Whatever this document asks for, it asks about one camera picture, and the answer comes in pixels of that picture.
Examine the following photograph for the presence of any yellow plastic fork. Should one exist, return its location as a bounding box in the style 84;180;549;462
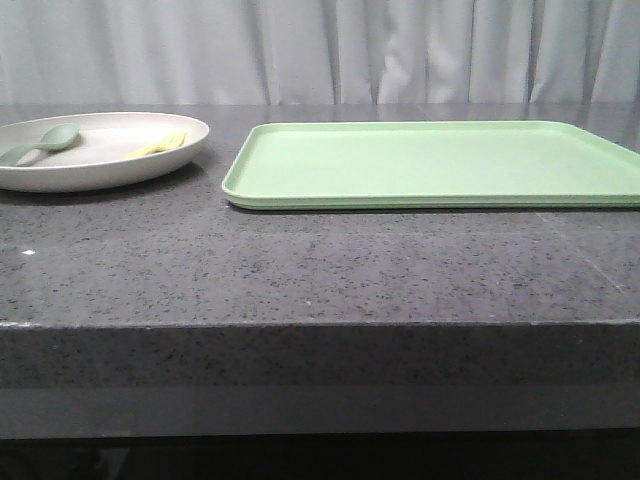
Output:
124;131;186;160

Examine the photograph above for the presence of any beige round plate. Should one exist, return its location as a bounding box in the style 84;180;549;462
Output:
1;112;210;193

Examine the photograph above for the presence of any light green serving tray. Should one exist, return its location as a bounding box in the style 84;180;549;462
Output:
221;120;639;210

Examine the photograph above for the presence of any sage green spoon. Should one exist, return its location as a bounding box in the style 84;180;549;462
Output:
1;123;80;166

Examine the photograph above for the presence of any white pleated curtain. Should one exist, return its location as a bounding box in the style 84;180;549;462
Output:
1;1;639;105

